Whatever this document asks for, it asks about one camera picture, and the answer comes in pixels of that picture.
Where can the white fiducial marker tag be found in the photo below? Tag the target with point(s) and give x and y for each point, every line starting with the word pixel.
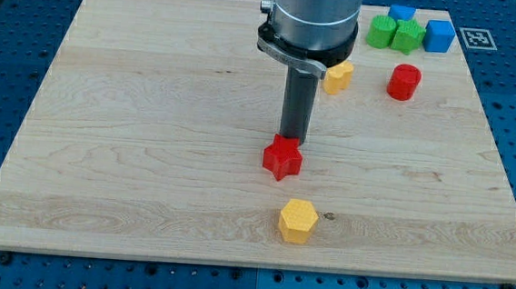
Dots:
pixel 476 38

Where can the yellow hexagon block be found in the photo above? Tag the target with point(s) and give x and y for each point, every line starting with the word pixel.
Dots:
pixel 297 221

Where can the green circle block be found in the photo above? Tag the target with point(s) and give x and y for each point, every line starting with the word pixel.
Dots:
pixel 381 31

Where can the red star block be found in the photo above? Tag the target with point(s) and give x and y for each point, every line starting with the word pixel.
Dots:
pixel 283 157

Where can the blue cube block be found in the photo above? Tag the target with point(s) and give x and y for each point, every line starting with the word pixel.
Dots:
pixel 439 36

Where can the red circle block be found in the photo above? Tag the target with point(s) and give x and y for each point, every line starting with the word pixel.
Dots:
pixel 404 82

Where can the blue block at back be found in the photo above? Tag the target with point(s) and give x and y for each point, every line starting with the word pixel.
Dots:
pixel 401 12

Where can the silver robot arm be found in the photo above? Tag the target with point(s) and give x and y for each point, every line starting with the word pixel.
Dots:
pixel 309 35

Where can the green star block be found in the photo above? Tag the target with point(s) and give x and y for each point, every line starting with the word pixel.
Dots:
pixel 408 36

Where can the wooden board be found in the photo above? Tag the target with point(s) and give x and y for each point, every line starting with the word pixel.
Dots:
pixel 145 142

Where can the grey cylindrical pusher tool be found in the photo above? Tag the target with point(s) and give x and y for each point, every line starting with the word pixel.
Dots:
pixel 299 94

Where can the yellow heart block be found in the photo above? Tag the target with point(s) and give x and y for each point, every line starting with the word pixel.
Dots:
pixel 338 78

